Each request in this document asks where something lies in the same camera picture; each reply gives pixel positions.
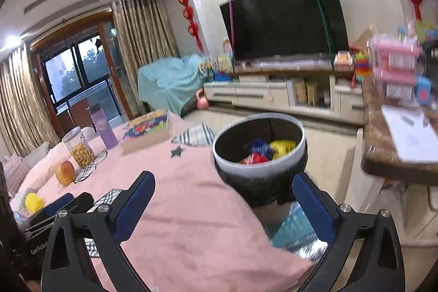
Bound white television cabinet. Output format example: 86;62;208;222
203;63;365;125

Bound white chair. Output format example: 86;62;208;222
344;128;432;241

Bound colourful printed cardboard box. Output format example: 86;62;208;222
120;109;170;154

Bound green cord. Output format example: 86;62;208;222
310;0;334;53

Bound wooden framed glass door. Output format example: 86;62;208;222
29;10;137;138

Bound yellow stacked containers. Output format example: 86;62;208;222
295;80;307;104

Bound beige patterned curtain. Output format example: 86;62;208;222
111;0;180;74
0;42;60;157

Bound black flat screen television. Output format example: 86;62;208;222
219;0;350;62

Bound brown marble counter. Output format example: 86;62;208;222
361;78;438;183

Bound rainbow stacking ring toy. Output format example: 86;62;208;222
352;53;372;85

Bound yellow green activity toy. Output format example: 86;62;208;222
217;54;233;72

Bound ceiling spotlight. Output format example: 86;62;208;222
3;35;28;47

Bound purple drink bottle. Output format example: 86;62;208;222
88;105;119;149

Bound pink kettlebell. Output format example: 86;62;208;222
195;89;209;109

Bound pink plastic storage box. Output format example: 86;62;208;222
373;35;421;70
373;68;418;99

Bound white bin with black bag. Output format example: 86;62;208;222
212;112;307;209

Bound pink cushion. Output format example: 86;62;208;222
2;155;30;197

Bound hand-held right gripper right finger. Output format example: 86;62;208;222
292;172;406;292

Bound red yellow apple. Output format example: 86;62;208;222
56;160;76;186

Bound wooden toy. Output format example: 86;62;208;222
306;82;318;106

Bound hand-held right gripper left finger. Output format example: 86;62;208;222
41;170;156;292

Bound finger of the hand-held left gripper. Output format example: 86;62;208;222
43;193;75;218
25;192;94;238

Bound blue pink toy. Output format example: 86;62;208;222
416;78;432;106

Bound teal cloth covered armchair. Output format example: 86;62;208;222
137;54;206;116

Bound yellow spiky ball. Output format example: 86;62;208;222
25;193;43;215

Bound white paper sheet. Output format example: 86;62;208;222
381;105;438;164

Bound blue snack packet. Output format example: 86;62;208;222
244;138;274;159

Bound yellow packet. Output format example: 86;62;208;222
270;140;296;156

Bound toy ferris wheel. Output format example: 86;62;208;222
198;56;220;77

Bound brown cardboard piece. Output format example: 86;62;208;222
349;25;375;51

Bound red snack packet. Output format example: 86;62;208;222
240;153;271;165

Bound clear jar of snack balls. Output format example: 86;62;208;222
62;127;96;169

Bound pink blanket with plaid patches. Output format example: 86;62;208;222
10;112;315;292

